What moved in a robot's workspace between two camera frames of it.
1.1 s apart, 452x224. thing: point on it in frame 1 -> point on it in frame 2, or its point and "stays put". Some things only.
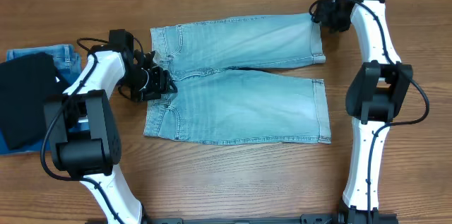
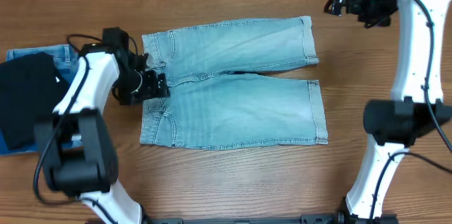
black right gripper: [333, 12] -> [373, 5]
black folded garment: [25, 81] stays put
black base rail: [341, 217] stays put
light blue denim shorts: [219, 99] stays put
